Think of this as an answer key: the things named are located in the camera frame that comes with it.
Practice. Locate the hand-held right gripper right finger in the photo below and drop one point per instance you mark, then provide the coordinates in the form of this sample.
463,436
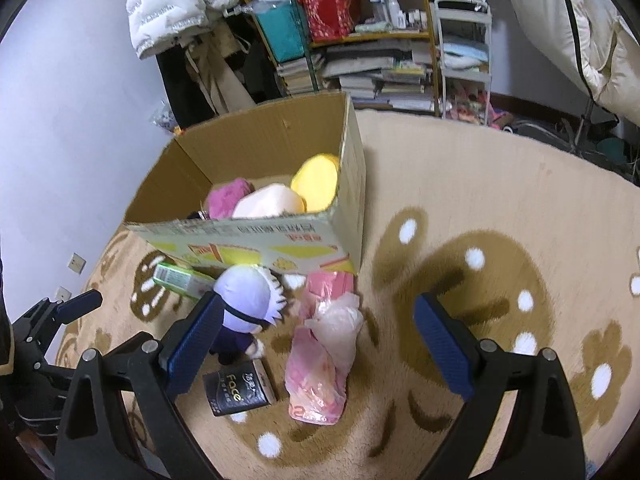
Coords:
442,345

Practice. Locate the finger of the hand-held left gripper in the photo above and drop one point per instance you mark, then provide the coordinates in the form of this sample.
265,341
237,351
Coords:
80,306

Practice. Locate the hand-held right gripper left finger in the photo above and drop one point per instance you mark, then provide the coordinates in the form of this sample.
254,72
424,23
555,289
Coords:
192,345

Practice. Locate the white-haired plush doll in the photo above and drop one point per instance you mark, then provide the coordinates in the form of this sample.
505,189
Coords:
250,295

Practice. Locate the pink tissue pack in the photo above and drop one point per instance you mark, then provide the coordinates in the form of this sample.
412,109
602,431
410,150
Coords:
312,380

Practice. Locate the pink plush toy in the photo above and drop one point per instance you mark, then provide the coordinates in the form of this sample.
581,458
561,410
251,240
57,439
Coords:
225,200

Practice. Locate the peach plush toy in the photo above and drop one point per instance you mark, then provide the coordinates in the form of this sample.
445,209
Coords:
270,202

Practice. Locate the yellow plush toy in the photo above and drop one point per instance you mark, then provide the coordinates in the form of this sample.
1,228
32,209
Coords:
315,182

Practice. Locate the cardboard box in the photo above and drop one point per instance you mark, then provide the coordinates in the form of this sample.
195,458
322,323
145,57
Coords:
280,135

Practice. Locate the black tissue pack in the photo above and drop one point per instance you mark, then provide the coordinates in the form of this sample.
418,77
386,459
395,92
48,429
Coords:
235,390

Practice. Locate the green packet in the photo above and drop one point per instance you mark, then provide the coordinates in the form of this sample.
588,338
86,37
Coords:
175,277

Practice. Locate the beige patterned rug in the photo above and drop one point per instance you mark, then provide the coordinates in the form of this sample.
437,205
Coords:
500,210

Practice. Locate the clear plastic bag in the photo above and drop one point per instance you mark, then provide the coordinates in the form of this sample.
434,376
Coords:
162,120

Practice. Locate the black hanging garment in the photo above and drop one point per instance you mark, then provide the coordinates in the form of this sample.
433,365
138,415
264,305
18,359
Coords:
185,90

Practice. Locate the beige hanging garment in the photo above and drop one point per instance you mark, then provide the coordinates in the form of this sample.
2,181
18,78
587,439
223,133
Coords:
225,80

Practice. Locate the stack of books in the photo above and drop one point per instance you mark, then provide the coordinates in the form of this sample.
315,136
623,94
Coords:
370,85

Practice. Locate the white puffer jacket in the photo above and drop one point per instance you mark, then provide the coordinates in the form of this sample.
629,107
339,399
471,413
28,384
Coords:
165,10

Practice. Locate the yellow wooden shelf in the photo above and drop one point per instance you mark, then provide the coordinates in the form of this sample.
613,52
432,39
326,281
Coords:
390,37

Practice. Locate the teal bag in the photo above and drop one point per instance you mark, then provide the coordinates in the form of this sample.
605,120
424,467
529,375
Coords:
280,30

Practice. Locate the group of toiletry bottles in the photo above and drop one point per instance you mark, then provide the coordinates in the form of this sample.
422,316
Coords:
395,10

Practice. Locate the white trolley cart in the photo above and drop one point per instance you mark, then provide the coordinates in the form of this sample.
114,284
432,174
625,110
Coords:
462,5

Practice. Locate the red bag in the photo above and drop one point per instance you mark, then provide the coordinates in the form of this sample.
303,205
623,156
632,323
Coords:
330,12

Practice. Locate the white wall socket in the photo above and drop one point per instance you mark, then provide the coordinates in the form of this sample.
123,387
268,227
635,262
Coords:
62,293
77,263

